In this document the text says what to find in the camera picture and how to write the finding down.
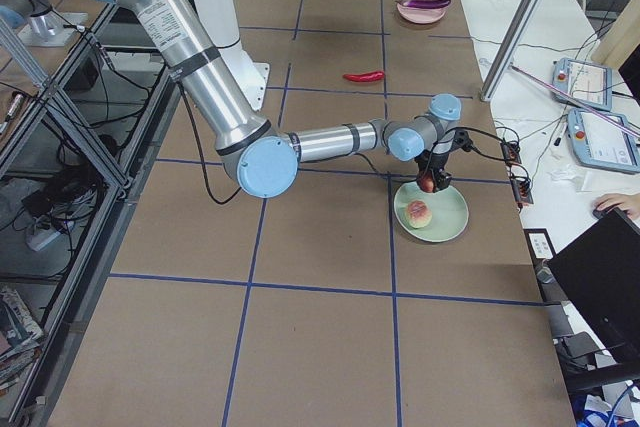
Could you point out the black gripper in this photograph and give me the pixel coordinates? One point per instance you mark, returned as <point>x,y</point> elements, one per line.
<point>429,165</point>

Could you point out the red yellow pomegranate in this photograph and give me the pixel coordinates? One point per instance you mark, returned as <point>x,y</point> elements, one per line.
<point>426,183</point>

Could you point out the peach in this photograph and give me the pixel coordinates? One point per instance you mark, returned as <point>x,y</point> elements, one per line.
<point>417,214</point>

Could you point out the purple eggplant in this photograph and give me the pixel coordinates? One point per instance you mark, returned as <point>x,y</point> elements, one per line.
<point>424,4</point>

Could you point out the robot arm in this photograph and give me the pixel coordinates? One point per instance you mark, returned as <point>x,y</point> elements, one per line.
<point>198,40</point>

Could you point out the green plate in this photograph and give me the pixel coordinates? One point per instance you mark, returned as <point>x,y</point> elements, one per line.
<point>448,213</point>

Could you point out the red chili pepper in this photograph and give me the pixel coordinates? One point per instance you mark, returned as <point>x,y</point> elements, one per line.
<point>365,78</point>

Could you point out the lower teach pendant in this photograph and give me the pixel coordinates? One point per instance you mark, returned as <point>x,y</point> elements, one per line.
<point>599,141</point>

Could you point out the teach pendant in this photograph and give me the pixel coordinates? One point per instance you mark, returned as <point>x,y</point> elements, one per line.
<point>588,82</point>
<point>599,141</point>

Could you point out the pink plate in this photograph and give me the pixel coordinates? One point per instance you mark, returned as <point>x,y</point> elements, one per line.
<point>421,16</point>

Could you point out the upper teach pendant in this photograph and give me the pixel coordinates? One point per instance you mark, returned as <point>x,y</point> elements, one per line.
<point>588,82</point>

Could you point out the black laptop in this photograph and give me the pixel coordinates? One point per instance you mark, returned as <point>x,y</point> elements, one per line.
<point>599,273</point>

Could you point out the reach grabber tool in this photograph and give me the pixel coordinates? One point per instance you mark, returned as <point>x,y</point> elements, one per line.
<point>576,102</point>

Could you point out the seated person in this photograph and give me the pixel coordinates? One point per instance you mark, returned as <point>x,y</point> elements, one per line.
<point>628,203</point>

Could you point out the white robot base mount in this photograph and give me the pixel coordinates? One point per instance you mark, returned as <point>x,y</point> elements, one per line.
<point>252,87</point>

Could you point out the aluminium frame post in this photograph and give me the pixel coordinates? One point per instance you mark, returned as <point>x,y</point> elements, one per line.
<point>505,54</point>

